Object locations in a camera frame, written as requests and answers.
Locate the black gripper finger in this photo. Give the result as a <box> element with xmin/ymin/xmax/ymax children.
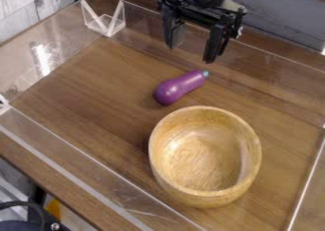
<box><xmin>204</xmin><ymin>25</ymin><xmax>230</xmax><ymax>64</ymax></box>
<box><xmin>162</xmin><ymin>6</ymin><xmax>185</xmax><ymax>48</ymax></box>

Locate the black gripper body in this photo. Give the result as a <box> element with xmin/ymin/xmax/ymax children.
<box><xmin>161</xmin><ymin>0</ymin><xmax>248</xmax><ymax>38</ymax></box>

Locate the purple toy eggplant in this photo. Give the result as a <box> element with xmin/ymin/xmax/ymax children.
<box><xmin>154</xmin><ymin>70</ymin><xmax>210</xmax><ymax>105</ymax></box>

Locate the brown wooden bowl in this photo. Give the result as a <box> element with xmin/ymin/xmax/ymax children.
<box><xmin>149</xmin><ymin>106</ymin><xmax>262</xmax><ymax>208</ymax></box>

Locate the black clamp with screw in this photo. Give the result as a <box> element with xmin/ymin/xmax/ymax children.
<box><xmin>27</xmin><ymin>207</ymin><xmax>71</xmax><ymax>231</ymax></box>

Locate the clear acrylic corner bracket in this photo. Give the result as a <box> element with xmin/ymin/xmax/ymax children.
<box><xmin>81</xmin><ymin>0</ymin><xmax>126</xmax><ymax>37</ymax></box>

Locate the clear acrylic tray wall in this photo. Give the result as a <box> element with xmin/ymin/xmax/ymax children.
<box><xmin>0</xmin><ymin>1</ymin><xmax>325</xmax><ymax>231</ymax></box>

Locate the black cable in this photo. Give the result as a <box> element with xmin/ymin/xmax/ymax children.
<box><xmin>0</xmin><ymin>200</ymin><xmax>47</xmax><ymax>231</ymax></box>

